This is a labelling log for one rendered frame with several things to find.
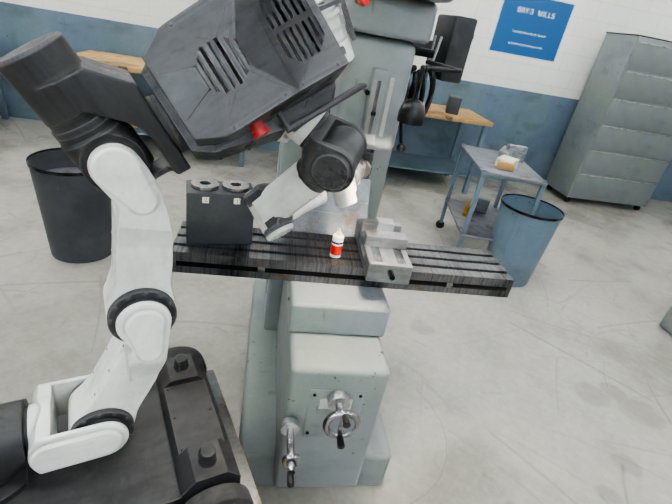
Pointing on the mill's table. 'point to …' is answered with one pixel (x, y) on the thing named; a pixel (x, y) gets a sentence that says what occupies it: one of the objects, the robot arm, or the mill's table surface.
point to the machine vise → (382, 257)
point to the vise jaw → (385, 239)
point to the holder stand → (218, 212)
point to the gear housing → (393, 19)
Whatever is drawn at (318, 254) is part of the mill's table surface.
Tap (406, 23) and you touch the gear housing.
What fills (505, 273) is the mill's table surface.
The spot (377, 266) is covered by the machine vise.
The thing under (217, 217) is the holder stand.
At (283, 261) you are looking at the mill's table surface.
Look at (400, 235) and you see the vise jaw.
